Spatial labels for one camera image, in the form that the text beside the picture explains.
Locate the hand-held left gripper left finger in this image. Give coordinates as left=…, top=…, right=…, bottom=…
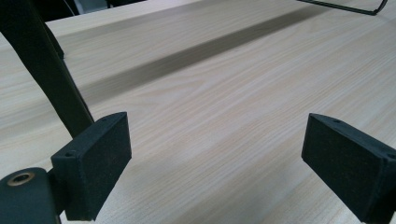
left=50, top=111, right=133, bottom=222

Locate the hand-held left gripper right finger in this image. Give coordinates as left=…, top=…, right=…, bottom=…
left=301, top=112, right=396, bottom=224

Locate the black shelf with metal legs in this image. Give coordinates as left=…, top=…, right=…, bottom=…
left=0, top=0, right=390, bottom=139

